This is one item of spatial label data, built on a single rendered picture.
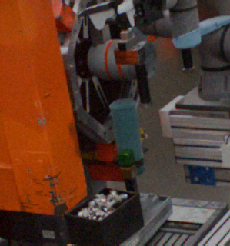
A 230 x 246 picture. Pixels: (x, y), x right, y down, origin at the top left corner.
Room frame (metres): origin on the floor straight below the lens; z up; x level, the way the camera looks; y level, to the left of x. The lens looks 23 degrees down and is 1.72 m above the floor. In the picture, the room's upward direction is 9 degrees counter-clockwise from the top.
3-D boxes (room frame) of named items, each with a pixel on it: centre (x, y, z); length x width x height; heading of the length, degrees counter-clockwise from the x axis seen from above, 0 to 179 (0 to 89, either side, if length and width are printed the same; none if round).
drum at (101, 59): (2.98, 0.00, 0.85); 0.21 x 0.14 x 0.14; 59
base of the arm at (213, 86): (2.57, -0.29, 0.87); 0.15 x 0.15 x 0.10
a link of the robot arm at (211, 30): (2.56, -0.29, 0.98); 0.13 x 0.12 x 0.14; 42
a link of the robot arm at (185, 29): (2.31, -0.17, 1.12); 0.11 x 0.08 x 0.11; 42
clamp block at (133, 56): (2.77, -0.03, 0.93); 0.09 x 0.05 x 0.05; 59
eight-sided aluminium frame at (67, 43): (3.02, 0.06, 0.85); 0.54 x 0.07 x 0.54; 149
